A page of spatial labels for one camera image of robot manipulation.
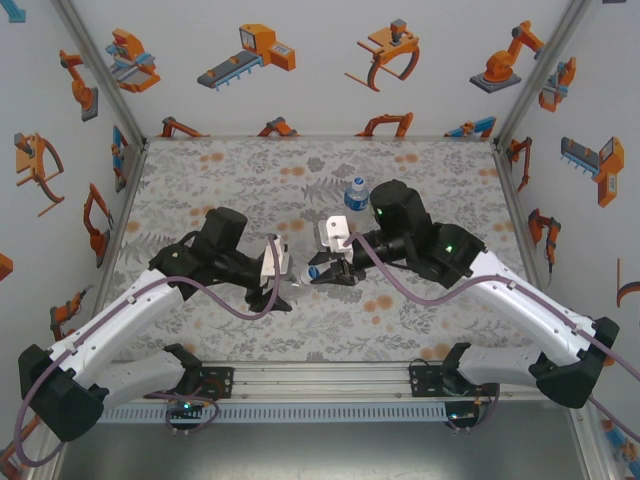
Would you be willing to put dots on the small controller board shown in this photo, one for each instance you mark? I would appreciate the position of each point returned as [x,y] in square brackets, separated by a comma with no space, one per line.
[185,407]
[462,415]

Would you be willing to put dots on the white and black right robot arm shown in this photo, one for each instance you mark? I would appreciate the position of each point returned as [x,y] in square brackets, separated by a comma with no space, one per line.
[530,312]

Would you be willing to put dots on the white bottle cap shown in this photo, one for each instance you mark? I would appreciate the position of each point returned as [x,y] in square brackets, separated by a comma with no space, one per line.
[314,272]
[358,181]

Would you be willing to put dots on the aluminium side rail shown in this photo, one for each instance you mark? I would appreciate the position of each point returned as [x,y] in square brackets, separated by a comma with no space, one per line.
[117,225]
[517,225]

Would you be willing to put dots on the small clear plastic bottle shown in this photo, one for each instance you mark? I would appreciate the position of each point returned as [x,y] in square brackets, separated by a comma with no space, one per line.
[301,279]

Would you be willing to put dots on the floral tablecloth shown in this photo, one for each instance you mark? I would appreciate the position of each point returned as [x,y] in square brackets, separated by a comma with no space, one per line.
[320,325]

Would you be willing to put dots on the aluminium frame post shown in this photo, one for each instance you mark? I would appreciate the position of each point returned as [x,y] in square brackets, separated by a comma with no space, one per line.
[102,75]
[542,75]

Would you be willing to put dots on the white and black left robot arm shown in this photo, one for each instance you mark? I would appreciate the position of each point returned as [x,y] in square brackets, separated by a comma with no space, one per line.
[115,325]

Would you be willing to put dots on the clear bottle with blue label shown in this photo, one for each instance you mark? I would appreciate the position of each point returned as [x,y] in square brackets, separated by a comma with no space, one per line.
[356,200]

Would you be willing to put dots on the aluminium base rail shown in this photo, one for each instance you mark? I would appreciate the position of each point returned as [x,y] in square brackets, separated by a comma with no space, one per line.
[320,380]

